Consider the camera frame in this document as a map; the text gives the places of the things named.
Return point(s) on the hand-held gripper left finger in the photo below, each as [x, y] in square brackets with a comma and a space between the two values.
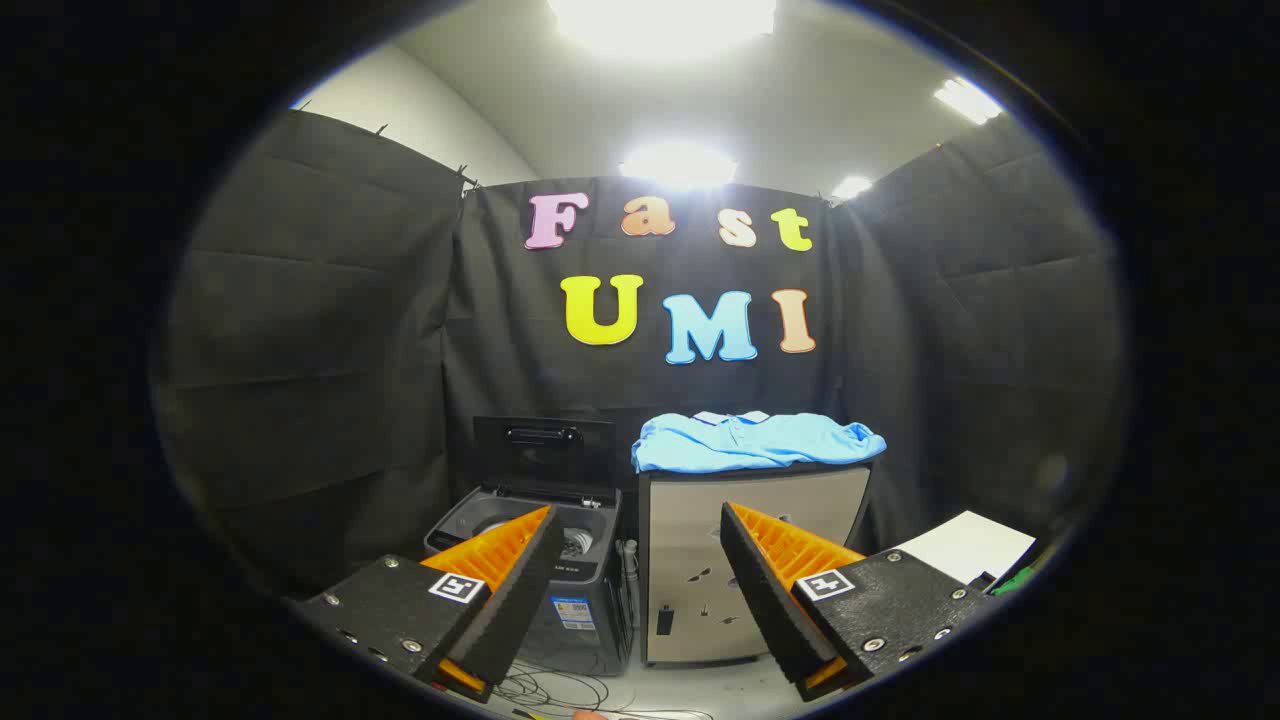
[520, 590]

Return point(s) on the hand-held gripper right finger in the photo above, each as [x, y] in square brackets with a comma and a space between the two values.
[765, 590]

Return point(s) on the light blue polo shirt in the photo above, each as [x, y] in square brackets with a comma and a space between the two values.
[760, 445]

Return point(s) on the beige cabinet with dark top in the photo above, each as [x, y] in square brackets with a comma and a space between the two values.
[690, 530]

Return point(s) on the black backdrop cloth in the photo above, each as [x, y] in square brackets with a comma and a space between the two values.
[350, 350]

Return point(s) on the small ceiling light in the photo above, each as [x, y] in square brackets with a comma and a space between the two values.
[852, 187]

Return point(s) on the round ceiling light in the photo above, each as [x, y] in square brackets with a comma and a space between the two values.
[678, 165]

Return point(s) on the rectangular ceiling light panel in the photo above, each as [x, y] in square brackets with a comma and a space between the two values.
[967, 100]

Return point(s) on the large ceiling light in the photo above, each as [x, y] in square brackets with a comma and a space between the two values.
[660, 20]

